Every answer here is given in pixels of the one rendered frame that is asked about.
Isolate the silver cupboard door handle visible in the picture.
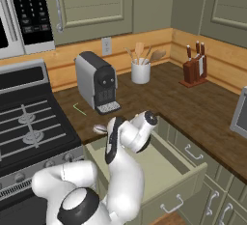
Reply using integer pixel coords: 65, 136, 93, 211
48, 0, 65, 34

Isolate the silver stove knob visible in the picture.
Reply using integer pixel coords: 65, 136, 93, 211
14, 171, 27, 183
65, 152, 77, 163
43, 159, 56, 169

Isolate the wooden spoon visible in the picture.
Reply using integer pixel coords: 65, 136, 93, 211
123, 46, 136, 65

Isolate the silver drawer handle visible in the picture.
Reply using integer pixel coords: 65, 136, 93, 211
159, 193, 185, 214
183, 143, 205, 161

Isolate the open olive drawer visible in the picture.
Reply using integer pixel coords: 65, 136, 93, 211
83, 127, 208, 225

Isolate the grey countertop appliance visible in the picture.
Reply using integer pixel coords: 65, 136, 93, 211
229, 86, 247, 139

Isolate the white utensil pot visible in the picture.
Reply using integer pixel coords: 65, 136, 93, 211
130, 59, 152, 85

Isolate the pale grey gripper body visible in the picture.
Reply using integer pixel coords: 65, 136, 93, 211
93, 124, 109, 135

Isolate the brown-handled knife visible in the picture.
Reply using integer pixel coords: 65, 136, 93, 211
200, 42, 206, 77
194, 40, 202, 58
185, 43, 193, 62

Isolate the white and black microwave oven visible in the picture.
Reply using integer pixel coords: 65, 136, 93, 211
0, 0, 56, 60

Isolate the black and silver stove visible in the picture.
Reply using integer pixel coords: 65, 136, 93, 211
0, 58, 87, 225

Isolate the closed olive drawer front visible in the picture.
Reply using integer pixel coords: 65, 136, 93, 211
173, 127, 224, 180

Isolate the olive corner wall cupboard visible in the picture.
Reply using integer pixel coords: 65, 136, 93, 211
170, 0, 247, 49

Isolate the brown wooden knife block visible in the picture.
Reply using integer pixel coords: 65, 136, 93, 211
178, 53, 208, 89

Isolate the thin green bent stick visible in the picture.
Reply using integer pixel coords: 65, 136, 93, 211
72, 102, 88, 117

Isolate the white wall outlet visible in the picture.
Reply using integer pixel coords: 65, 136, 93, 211
101, 36, 113, 57

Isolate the olive base cupboard door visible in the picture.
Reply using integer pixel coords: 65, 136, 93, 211
214, 195, 247, 225
187, 176, 227, 225

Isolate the grey and black coffee machine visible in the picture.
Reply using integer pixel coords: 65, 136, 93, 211
73, 50, 123, 117

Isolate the wide wooden spatula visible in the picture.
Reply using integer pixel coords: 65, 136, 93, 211
148, 48, 168, 65

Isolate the olive wall cupboard door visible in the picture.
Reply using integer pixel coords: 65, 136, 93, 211
42, 0, 134, 46

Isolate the silver base cupboard handle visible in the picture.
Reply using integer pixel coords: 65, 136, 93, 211
205, 190, 220, 217
218, 202, 233, 225

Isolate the thin wooden stick tool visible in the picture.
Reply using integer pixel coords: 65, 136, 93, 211
143, 45, 153, 64

